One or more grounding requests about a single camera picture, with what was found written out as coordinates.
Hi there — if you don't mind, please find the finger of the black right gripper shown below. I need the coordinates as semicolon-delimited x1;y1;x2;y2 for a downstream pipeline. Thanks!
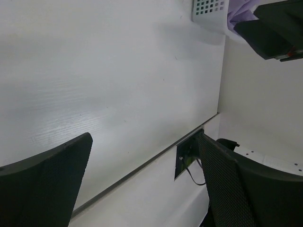
254;0;303;50
234;20;296;60

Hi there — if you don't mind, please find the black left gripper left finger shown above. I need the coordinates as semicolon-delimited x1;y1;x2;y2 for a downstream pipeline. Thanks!
0;132;92;227

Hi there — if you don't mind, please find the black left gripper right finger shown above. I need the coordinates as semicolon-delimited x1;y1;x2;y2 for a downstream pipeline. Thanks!
197;133;303;227

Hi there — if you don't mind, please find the purple t-shirt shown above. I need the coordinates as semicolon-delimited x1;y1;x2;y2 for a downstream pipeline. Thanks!
227;0;260;34

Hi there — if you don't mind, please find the white plastic laundry basket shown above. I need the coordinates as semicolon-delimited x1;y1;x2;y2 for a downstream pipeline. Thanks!
192;0;229;35

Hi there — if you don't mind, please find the black cable at base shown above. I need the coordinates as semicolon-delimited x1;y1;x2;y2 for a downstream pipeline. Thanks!
182;157;206;186

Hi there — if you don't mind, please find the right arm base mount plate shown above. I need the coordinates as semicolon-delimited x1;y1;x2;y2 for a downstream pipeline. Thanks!
174;129;204;179

